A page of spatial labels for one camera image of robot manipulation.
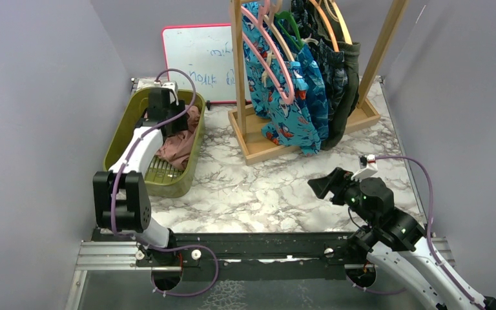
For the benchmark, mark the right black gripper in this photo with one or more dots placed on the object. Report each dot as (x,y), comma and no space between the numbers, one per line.
(336,181)

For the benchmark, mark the pink shorts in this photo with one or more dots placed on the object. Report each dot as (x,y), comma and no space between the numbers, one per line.
(176,149)

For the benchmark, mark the pink plastic hanger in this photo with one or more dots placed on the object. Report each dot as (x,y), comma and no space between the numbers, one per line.
(255,23)

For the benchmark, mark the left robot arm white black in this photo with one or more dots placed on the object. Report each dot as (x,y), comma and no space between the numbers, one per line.
(121,197)

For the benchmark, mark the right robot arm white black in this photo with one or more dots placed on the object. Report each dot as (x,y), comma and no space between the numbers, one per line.
(396,243)

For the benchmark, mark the dark olive shorts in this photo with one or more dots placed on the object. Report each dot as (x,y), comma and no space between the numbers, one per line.
(349,100)

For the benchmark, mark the blue shark print shorts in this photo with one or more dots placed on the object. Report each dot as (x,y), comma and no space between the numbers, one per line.
(304,123)

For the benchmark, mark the dark blue patterned shorts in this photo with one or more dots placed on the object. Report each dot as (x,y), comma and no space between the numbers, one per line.
(330,62)

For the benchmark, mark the beige wooden hanger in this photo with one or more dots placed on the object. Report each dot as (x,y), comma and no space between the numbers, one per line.
(335,13)

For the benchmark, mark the green plastic hanger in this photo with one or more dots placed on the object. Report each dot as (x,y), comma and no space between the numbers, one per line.
(287,22)

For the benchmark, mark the orange wooden hanger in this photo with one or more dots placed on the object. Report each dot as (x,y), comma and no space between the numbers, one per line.
(327,24)

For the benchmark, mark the wooden clothes rack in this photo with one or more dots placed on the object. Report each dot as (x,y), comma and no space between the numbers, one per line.
(246,125)

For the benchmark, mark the olive green plastic basket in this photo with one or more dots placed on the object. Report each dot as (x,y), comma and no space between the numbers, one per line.
(161,178)

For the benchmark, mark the red framed whiteboard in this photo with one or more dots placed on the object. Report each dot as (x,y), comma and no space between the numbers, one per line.
(205,53)

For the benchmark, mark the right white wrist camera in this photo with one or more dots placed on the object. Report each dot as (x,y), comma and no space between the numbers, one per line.
(368,167)

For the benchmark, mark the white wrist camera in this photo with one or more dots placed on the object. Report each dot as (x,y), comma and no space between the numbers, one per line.
(171,86)
(368,167)

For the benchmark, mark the black metal base rail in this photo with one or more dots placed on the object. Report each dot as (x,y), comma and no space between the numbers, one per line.
(245,271)

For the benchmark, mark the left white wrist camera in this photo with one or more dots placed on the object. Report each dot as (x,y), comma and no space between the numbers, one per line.
(171,86)

